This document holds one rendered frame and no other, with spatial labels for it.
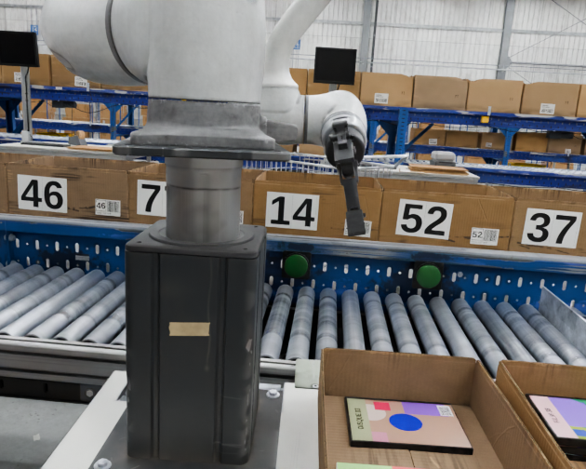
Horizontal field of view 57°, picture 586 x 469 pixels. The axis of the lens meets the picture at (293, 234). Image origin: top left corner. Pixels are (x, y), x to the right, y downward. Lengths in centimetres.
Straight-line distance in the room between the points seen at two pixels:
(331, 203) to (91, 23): 99
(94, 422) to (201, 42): 62
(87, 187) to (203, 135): 113
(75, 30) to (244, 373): 53
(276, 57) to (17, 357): 83
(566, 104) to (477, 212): 498
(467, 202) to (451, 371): 75
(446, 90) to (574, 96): 136
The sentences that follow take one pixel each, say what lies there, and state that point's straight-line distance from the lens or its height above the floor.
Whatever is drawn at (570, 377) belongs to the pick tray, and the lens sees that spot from 110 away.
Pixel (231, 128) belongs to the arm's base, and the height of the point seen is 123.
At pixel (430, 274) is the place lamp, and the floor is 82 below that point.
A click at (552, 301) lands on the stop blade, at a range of 165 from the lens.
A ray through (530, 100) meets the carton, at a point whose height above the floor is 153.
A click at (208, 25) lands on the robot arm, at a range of 70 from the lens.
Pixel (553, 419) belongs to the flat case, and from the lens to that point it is 101.
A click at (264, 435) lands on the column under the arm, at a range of 90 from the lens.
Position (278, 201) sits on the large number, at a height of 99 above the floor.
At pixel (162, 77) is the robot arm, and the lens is 72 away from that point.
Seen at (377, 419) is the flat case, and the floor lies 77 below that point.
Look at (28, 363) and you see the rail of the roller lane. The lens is 130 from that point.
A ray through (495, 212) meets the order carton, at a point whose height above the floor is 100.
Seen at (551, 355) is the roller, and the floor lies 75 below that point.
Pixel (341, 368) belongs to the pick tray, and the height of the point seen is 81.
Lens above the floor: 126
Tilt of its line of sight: 13 degrees down
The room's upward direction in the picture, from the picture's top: 3 degrees clockwise
